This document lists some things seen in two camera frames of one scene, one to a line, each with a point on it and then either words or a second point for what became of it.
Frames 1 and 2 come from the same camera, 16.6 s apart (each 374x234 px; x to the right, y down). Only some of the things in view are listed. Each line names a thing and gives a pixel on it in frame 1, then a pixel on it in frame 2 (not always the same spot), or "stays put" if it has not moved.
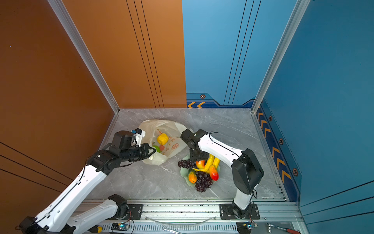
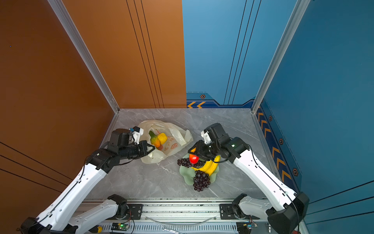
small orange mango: [192, 177] to [154, 139]
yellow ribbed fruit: [162, 139] stays put
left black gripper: [144, 147] stays put
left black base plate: [135, 212] stays put
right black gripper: [205, 156] to [199, 151]
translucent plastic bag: [164, 137] stays put
